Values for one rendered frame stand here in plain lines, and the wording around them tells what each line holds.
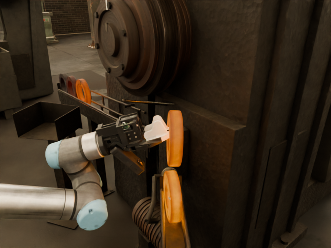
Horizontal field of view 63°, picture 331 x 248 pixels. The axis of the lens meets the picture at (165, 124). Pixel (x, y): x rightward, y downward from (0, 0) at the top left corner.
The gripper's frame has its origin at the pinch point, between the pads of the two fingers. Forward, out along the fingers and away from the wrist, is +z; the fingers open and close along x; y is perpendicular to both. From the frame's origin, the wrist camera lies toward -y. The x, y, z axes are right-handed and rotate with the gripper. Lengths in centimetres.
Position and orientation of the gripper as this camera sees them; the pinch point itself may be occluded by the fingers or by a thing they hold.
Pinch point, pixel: (174, 132)
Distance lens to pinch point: 74.0
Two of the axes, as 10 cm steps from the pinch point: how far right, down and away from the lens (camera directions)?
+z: 9.6, -2.5, -0.8
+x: -0.3, -4.1, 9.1
